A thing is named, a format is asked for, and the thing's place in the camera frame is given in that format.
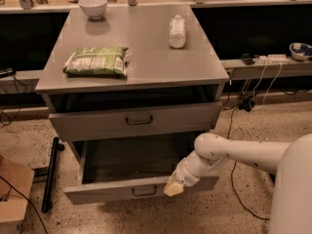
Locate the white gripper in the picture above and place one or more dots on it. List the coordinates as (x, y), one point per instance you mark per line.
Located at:
(185, 175)

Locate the grey drawer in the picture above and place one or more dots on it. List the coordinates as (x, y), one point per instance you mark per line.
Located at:
(127, 168)
(135, 122)

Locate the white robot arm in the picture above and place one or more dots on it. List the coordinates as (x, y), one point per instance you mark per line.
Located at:
(290, 162)

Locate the grey drawer cabinet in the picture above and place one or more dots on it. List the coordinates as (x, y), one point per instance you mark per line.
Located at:
(157, 74)

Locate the grey top drawer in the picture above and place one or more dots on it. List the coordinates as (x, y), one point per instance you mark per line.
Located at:
(135, 122)

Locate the black power adapter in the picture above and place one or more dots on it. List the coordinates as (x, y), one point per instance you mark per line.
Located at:
(247, 104)

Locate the left black metal leg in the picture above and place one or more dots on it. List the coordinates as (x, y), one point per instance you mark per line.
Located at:
(47, 203)

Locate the small black device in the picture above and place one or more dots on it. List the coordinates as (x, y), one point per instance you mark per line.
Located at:
(247, 59)

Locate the green snack bag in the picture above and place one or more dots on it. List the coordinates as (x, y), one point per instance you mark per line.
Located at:
(97, 61)

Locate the cardboard box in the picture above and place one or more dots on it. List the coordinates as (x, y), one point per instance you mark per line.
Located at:
(15, 179)

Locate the white plastic bottle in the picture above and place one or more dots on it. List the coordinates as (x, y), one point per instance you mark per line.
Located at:
(177, 33)

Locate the white power strip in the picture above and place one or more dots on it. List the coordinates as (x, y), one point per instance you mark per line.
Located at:
(273, 59)

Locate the blue patterned bowl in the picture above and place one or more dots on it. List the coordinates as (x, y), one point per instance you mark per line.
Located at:
(301, 51)

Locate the white ceramic bowl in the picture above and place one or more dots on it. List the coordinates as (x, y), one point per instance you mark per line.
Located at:
(93, 9)

